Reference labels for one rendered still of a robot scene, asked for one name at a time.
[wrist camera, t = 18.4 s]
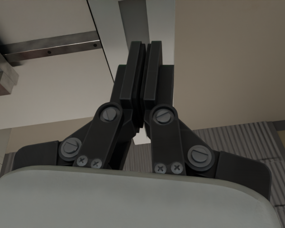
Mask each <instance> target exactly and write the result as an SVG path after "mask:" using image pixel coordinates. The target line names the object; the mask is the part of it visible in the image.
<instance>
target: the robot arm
mask: <svg viewBox="0 0 285 228"><path fill-rule="evenodd" d="M173 88H174V65H163V63H162V41H152V42H151V43H148V45H147V50H146V45H145V44H142V42H141V41H132V42H131V45H130V49H129V54H128V59H127V64H126V65H118V69H117V73H116V77H115V81H114V86H113V90H112V94H111V98H110V102H107V103H104V104H102V105H101V106H100V107H99V108H98V109H97V111H96V113H95V115H94V118H93V120H92V121H90V122H89V123H87V124H86V125H84V126H83V127H81V128H80V129H78V130H77V131H75V132H74V133H73V134H71V135H70V136H68V137H67V138H65V139H64V140H63V141H58V140H57V141H51V142H44V143H38V144H33V145H27V146H24V147H22V148H20V149H19V150H18V151H17V152H16V154H15V157H14V161H13V166H12V171H11V172H9V173H7V174H5V175H3V176H2V177H1V178H0V228H282V227H281V224H280V221H279V218H278V216H277V213H276V211H275V209H274V207H273V206H272V204H271V203H270V197H271V182H272V175H271V171H270V169H269V167H268V166H266V165H265V164H264V163H262V162H260V161H256V160H253V159H250V158H246V157H242V156H239V155H235V154H231V153H228V152H224V151H220V152H218V151H215V150H212V149H211V148H210V147H209V146H208V145H207V144H206V143H205V142H204V141H203V140H202V139H201V138H199V137H198V136H197V135H196V134H195V133H194V132H193V131H192V130H191V129H190V128H188V127H187V126H186V125H185V124H184V123H183V122H182V121H181V120H180V119H179V118H178V113H177V110H176V109H175V108H174V107H173V106H172V105H173ZM143 124H145V129H146V133H147V136H148V138H149V139H150V140H151V153H152V173H149V172H138V171H123V167H124V164H125V161H126V157H127V154H128V151H129V148H130V145H131V141H132V138H133V137H135V136H136V133H139V131H140V128H143Z"/></svg>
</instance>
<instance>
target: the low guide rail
mask: <svg viewBox="0 0 285 228"><path fill-rule="evenodd" d="M101 48H102V46H101V43H100V40H99V37H98V34H97V31H90V32H84V33H76V34H70V35H64V36H58V37H52V38H44V39H38V40H32V41H26V42H19V43H12V44H6V45H0V53H1V55H2V56H3V57H4V58H5V59H6V61H7V62H16V61H22V60H28V59H35V58H41V57H49V56H55V55H61V54H68V53H74V52H82V51H88V50H94V49H101Z"/></svg>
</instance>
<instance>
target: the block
mask: <svg viewBox="0 0 285 228"><path fill-rule="evenodd" d="M13 86H14V83H13V81H12V80H11V79H10V78H9V77H8V76H7V75H6V74H5V73H4V72H0V96H2V95H10V94H11V92H12V89H13Z"/></svg>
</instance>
